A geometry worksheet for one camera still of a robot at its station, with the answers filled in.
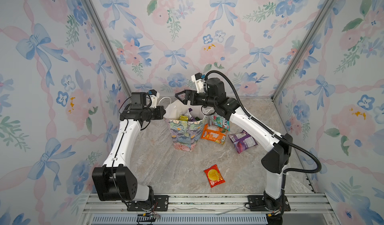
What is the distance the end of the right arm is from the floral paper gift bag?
0.03m

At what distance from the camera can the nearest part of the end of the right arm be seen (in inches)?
22.5

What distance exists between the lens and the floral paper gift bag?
764 mm
